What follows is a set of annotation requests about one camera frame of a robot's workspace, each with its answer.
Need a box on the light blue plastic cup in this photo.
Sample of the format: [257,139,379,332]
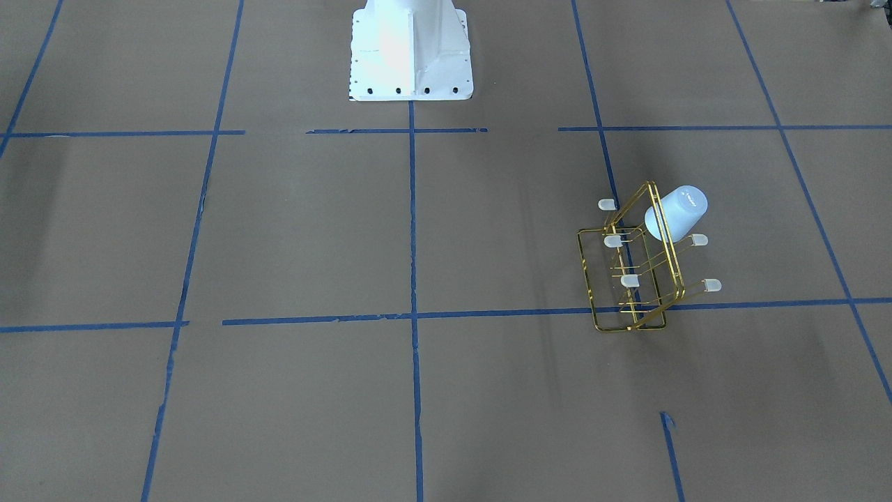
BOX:
[645,185,709,243]

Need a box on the brown paper table cover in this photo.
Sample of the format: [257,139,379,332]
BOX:
[2,1,890,501]

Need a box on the gold wire cup holder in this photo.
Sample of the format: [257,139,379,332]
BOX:
[576,181,723,333]

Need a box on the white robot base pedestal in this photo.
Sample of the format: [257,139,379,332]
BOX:
[348,1,475,102]

